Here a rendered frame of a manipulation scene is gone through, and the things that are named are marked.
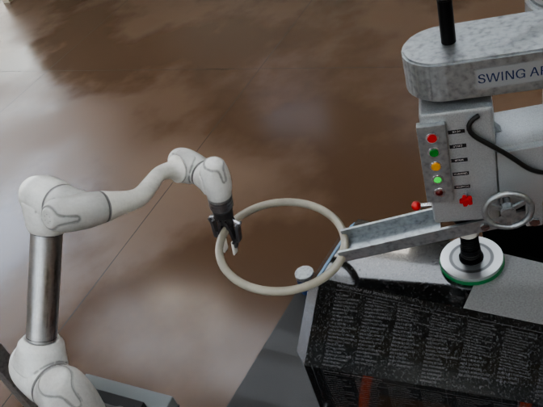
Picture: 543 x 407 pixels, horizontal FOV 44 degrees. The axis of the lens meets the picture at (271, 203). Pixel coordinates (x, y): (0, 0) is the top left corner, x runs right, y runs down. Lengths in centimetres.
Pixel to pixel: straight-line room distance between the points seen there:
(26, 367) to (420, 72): 153
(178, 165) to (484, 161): 105
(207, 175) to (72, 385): 80
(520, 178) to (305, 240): 202
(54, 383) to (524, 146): 156
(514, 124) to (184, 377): 211
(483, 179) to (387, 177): 216
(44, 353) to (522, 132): 163
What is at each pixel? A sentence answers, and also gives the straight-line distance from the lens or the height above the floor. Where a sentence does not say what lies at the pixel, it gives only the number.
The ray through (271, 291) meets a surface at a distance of 230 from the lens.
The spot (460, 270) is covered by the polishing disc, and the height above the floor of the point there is 85.
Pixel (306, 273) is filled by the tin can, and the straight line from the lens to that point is 352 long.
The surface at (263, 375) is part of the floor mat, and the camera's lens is 334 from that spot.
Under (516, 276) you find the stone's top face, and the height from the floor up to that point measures 82.
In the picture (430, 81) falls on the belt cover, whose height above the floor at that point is 164.
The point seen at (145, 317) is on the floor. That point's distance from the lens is 388.
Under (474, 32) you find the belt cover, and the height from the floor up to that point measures 169.
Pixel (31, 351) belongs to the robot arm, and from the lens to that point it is 236.
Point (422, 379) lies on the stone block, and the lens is 242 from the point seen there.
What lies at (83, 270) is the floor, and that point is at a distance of 441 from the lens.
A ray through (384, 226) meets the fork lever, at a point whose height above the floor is 98.
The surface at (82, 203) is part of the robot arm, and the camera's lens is 205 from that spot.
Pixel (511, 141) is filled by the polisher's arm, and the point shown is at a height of 138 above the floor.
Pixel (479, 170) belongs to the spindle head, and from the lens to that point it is 206.
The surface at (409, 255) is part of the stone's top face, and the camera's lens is 253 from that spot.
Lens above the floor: 262
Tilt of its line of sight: 38 degrees down
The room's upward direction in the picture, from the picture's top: 19 degrees counter-clockwise
